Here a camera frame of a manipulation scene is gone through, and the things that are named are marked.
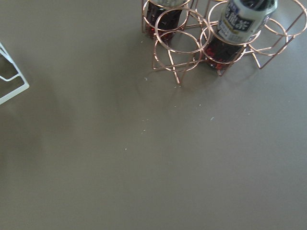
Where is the tea bottle lower outer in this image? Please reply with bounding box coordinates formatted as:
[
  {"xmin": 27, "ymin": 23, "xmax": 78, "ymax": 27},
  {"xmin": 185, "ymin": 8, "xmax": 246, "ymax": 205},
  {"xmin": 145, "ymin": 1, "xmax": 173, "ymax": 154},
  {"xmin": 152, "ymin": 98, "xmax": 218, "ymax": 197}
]
[{"xmin": 145, "ymin": 0, "xmax": 189, "ymax": 41}]

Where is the tea bottle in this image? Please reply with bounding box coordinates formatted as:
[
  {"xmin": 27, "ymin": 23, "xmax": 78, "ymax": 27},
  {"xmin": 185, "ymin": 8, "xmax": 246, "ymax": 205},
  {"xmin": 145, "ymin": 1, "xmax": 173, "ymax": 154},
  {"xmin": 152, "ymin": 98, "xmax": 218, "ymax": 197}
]
[
  {"xmin": 145, "ymin": 0, "xmax": 189, "ymax": 41},
  {"xmin": 205, "ymin": 0, "xmax": 278, "ymax": 70}
]

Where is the tea bottle upper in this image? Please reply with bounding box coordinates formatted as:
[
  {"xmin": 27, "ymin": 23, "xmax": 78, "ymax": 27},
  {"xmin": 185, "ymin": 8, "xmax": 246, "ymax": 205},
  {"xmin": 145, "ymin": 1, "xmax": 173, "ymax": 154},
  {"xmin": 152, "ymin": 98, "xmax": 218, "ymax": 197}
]
[{"xmin": 205, "ymin": 0, "xmax": 278, "ymax": 70}]

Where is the copper wire bottle rack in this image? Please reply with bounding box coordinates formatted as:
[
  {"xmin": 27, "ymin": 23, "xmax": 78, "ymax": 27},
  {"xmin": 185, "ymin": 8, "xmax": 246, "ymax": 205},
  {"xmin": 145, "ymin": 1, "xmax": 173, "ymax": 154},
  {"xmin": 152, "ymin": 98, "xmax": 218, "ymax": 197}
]
[{"xmin": 142, "ymin": 0, "xmax": 306, "ymax": 84}]

